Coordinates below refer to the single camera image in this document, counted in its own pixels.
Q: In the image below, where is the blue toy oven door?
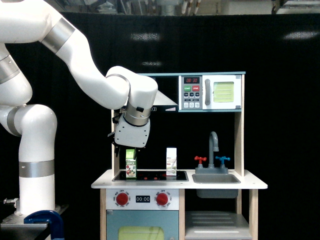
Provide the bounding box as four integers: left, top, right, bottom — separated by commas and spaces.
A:
106, 210, 179, 240

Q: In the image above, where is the green juice carton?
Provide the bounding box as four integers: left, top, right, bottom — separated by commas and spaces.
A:
125, 149, 137, 179

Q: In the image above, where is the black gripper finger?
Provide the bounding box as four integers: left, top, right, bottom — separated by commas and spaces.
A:
133, 147, 137, 160
114, 145, 120, 157

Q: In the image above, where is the left red oven knob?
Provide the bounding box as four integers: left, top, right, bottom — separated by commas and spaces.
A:
115, 192, 129, 206

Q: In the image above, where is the grey toy faucet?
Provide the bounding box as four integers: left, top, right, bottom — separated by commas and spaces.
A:
208, 131, 219, 168

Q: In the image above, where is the blue clamp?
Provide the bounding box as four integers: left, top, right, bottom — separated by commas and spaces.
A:
23, 210, 65, 240

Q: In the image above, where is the blue tap handle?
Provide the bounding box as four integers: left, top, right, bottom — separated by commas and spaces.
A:
215, 156, 231, 169

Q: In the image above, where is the grey range hood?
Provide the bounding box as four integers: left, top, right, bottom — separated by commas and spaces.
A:
151, 76, 179, 113

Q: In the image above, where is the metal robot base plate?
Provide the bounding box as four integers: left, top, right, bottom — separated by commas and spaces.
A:
0, 203, 70, 240

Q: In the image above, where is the toy microwave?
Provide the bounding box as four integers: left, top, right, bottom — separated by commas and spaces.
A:
178, 72, 245, 112

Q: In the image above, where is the grey lower shelf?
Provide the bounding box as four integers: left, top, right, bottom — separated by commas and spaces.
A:
185, 211, 252, 240

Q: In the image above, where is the right red oven knob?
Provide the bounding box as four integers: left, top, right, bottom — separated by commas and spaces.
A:
155, 192, 169, 206

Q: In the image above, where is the wooden toy kitchen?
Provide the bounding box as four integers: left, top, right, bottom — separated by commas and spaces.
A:
92, 67, 268, 240

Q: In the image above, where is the black toy stovetop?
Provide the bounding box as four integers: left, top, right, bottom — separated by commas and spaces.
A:
112, 170, 189, 182

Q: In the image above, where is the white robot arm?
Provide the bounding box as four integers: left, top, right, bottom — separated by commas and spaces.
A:
0, 0, 159, 217

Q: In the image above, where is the white milk carton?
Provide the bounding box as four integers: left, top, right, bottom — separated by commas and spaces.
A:
166, 147, 177, 176

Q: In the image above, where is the grey toy sink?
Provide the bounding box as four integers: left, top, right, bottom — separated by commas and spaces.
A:
192, 168, 241, 199

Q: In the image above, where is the red tap handle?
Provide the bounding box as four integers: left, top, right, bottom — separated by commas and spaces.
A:
194, 156, 207, 169

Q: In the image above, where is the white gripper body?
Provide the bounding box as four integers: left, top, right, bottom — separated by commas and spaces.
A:
114, 115, 151, 148

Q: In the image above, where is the red oven knob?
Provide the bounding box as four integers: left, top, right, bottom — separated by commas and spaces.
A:
155, 192, 169, 206
115, 192, 129, 206

